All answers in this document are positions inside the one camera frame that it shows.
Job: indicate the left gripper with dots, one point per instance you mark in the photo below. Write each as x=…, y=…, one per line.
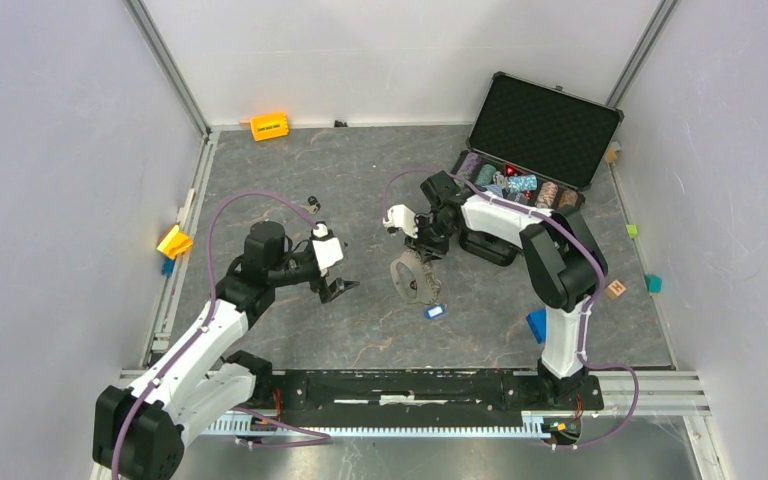
x=338, y=286

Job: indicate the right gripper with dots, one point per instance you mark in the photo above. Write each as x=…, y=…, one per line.
x=426, y=255

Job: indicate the blue key tag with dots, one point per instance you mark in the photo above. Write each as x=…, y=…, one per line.
x=435, y=311

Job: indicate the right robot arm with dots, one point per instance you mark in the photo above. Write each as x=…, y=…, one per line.
x=564, y=263

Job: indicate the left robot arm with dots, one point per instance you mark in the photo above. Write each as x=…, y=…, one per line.
x=143, y=430

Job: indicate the small black key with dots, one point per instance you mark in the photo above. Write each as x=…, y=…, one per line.
x=313, y=205

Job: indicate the blue green brick stack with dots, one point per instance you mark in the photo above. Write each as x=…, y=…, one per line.
x=537, y=322

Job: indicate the black poker chip case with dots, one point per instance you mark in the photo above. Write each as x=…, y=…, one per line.
x=524, y=128

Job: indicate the yellow orange block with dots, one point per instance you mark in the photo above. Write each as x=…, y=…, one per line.
x=174, y=243

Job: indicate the small blue block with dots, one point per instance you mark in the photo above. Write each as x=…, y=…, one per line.
x=167, y=267

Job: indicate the orange toy block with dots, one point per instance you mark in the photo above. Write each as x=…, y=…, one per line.
x=269, y=126

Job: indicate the wooden letter cube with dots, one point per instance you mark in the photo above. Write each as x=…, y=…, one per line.
x=614, y=289

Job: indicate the tan cube by case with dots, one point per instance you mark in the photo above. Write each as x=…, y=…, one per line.
x=612, y=153

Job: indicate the teal cube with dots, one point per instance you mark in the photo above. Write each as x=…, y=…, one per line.
x=653, y=283

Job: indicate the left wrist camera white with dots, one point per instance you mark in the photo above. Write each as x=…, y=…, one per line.
x=327, y=247

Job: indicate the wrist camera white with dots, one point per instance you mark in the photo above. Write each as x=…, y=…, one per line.
x=401, y=218
x=327, y=247

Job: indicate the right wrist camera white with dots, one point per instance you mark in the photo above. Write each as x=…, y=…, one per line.
x=401, y=218

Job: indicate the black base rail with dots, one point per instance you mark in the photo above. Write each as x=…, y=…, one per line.
x=391, y=398

